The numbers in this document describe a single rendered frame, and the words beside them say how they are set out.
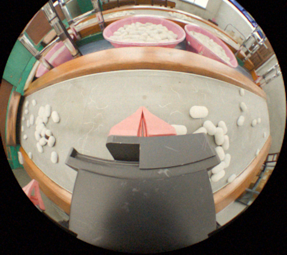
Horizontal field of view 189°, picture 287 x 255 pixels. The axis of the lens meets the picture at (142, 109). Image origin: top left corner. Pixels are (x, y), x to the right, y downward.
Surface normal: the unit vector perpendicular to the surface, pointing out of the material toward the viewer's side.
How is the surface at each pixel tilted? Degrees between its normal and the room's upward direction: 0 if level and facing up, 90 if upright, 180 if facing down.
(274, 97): 90
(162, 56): 0
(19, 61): 90
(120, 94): 0
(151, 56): 0
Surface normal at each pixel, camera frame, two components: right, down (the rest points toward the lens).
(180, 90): 0.00, -0.25
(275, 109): -1.00, 0.09
